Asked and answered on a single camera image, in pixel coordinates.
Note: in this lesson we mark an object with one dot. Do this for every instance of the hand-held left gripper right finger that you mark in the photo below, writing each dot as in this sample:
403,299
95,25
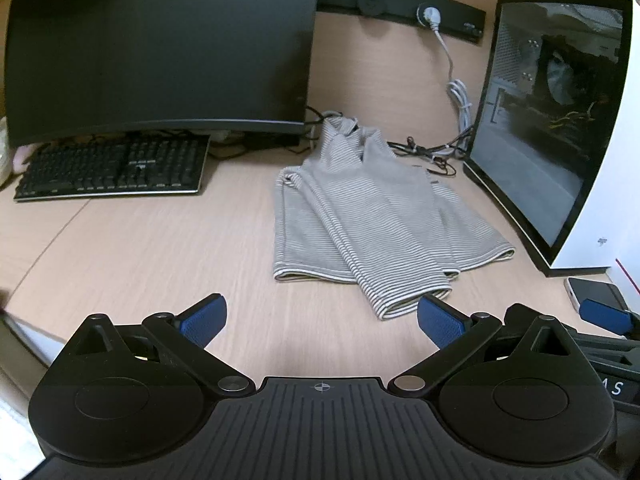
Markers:
440,326

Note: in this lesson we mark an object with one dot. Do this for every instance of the black computer monitor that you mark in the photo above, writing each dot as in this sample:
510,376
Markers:
150,45

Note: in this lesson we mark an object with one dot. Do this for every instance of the grey striped shirt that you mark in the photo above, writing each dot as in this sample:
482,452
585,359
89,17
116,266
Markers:
360,220

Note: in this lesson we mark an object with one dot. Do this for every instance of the black keyboard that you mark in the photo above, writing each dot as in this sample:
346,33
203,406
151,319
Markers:
115,167

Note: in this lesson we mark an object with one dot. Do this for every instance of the smartphone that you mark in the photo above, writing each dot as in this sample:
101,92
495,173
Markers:
595,288

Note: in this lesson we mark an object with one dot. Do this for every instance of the white computer case glass panel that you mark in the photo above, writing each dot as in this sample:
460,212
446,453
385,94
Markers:
545,130

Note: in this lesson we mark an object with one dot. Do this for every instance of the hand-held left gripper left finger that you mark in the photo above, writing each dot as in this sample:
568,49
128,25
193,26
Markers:
204,321

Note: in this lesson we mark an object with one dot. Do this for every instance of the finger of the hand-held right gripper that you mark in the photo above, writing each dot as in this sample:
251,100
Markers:
604,314
519,314

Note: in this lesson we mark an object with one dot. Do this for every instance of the white object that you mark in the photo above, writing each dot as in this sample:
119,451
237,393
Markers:
4,152

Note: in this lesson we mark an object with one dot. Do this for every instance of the pink soft object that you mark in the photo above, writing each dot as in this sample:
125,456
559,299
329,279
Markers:
24,157

